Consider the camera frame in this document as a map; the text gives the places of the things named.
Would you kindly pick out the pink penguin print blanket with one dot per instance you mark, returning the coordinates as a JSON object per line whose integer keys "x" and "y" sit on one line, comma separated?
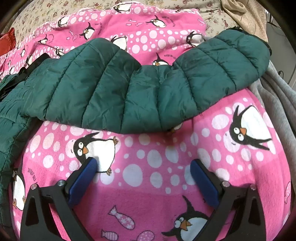
{"x": 152, "y": 176}

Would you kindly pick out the green quilted puffer jacket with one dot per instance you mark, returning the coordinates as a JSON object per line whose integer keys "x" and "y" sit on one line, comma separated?
{"x": 129, "y": 85}

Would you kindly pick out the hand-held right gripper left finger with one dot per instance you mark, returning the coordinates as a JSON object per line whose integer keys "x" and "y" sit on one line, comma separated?
{"x": 83, "y": 178}

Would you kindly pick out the red ruffled cushion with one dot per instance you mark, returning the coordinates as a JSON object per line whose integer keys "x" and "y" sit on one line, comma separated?
{"x": 6, "y": 39}

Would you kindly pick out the beige lace cloth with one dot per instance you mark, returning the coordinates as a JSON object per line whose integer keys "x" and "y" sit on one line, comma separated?
{"x": 245, "y": 16}

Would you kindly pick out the floral bed sheet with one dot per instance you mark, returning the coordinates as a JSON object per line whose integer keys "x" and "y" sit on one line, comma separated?
{"x": 46, "y": 16}

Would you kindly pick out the grey sweatshirt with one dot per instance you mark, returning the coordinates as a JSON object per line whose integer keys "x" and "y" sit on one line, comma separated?
{"x": 276, "y": 102}

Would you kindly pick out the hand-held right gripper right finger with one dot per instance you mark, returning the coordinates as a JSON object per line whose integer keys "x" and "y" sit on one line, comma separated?
{"x": 204, "y": 185}

